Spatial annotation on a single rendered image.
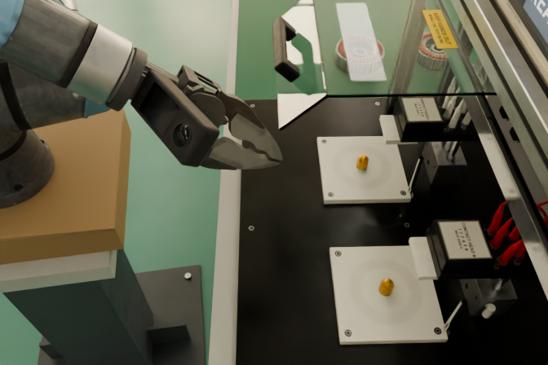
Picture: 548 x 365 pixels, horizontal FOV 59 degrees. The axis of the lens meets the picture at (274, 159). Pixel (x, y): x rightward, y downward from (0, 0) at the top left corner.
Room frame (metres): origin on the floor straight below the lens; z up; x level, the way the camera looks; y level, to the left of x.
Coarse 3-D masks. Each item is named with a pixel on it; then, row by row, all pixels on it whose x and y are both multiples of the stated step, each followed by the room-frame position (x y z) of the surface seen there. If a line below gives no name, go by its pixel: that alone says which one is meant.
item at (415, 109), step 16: (416, 96) 0.60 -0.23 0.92; (432, 96) 0.60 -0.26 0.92; (400, 112) 0.57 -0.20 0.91; (416, 112) 0.56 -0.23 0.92; (432, 112) 0.56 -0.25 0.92; (384, 128) 0.56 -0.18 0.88; (400, 128) 0.55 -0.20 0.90; (416, 128) 0.53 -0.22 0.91; (432, 128) 0.53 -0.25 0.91; (464, 128) 0.54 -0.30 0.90; (448, 144) 0.56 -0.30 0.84
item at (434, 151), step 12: (432, 144) 0.58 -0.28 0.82; (444, 144) 0.58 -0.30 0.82; (432, 156) 0.56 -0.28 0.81; (444, 156) 0.55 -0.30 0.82; (456, 156) 0.55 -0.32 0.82; (432, 168) 0.55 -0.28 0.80; (444, 168) 0.53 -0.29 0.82; (456, 168) 0.53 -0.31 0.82; (432, 180) 0.53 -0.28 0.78; (444, 180) 0.53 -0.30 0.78; (456, 180) 0.53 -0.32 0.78
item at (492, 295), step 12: (468, 288) 0.32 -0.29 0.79; (480, 288) 0.30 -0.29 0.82; (492, 288) 0.30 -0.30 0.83; (504, 288) 0.30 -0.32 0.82; (468, 300) 0.31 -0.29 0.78; (480, 300) 0.29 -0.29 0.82; (492, 300) 0.29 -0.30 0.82; (504, 300) 0.29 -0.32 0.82; (516, 300) 0.29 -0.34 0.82; (480, 312) 0.29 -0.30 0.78; (504, 312) 0.29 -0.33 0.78
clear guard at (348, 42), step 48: (336, 0) 0.65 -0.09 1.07; (384, 0) 0.65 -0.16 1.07; (432, 0) 0.65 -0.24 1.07; (288, 48) 0.58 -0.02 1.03; (336, 48) 0.53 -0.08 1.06; (384, 48) 0.53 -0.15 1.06; (432, 48) 0.53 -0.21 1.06; (288, 96) 0.48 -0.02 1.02; (336, 96) 0.44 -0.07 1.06; (384, 96) 0.44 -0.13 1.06
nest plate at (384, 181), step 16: (320, 144) 0.62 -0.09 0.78; (336, 144) 0.62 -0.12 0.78; (352, 144) 0.62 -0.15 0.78; (368, 144) 0.62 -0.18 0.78; (384, 144) 0.62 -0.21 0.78; (320, 160) 0.58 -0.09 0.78; (336, 160) 0.58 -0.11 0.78; (352, 160) 0.58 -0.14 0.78; (384, 160) 0.58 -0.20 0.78; (400, 160) 0.58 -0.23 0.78; (320, 176) 0.55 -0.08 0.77; (336, 176) 0.54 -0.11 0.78; (352, 176) 0.54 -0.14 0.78; (368, 176) 0.54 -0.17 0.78; (384, 176) 0.54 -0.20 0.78; (400, 176) 0.54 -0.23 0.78; (336, 192) 0.50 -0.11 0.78; (352, 192) 0.50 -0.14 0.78; (368, 192) 0.50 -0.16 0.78; (384, 192) 0.50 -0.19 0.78; (400, 192) 0.50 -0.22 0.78
